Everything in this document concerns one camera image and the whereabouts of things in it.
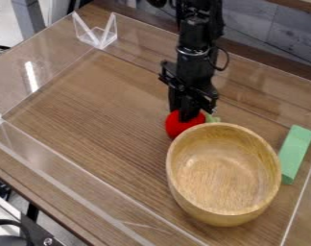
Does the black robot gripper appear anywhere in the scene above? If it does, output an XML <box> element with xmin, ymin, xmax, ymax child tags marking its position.
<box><xmin>159</xmin><ymin>47</ymin><xmax>218</xmax><ymax>122</ymax></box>

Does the red plush tomato fruit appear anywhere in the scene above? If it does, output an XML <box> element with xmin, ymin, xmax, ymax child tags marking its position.
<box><xmin>164</xmin><ymin>111</ymin><xmax>221</xmax><ymax>139</ymax></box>

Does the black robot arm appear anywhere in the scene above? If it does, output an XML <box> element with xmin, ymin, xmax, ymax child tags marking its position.
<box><xmin>159</xmin><ymin>0</ymin><xmax>226</xmax><ymax>122</ymax></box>

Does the wooden bowl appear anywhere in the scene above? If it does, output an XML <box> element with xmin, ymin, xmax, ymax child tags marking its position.
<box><xmin>165</xmin><ymin>123</ymin><xmax>281</xmax><ymax>227</ymax></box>

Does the green rectangular block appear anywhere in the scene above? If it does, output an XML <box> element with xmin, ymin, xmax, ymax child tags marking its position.
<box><xmin>277</xmin><ymin>125</ymin><xmax>311</xmax><ymax>185</ymax></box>

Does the grey table leg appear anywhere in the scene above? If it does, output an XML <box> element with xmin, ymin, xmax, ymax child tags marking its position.
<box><xmin>11</xmin><ymin>0</ymin><xmax>45</xmax><ymax>39</ymax></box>

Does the clear acrylic tray enclosure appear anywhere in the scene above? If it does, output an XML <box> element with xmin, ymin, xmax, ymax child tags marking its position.
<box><xmin>0</xmin><ymin>6</ymin><xmax>311</xmax><ymax>246</ymax></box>

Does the black metal clamp bracket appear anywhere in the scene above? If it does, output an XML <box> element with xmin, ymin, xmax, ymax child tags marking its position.
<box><xmin>20</xmin><ymin>214</ymin><xmax>65</xmax><ymax>246</ymax></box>

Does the black cable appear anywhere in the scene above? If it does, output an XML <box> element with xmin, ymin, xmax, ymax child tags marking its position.
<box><xmin>0</xmin><ymin>218</ymin><xmax>35</xmax><ymax>246</ymax></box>

